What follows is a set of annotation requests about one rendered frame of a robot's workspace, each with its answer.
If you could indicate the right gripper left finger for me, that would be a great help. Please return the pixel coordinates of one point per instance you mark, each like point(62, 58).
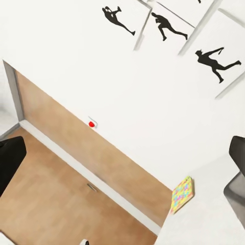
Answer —
point(12, 153)

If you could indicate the jigsaw puzzle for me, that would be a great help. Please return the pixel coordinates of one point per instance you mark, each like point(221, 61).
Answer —
point(181, 194)

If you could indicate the toy box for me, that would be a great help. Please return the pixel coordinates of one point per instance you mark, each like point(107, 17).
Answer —
point(234, 193)

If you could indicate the desk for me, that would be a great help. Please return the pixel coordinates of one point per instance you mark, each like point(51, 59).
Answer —
point(206, 218)

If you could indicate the sliding door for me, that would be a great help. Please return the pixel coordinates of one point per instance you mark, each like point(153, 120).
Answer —
point(48, 202)
point(95, 153)

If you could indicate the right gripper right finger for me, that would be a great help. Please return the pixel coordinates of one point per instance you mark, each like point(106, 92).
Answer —
point(237, 152)

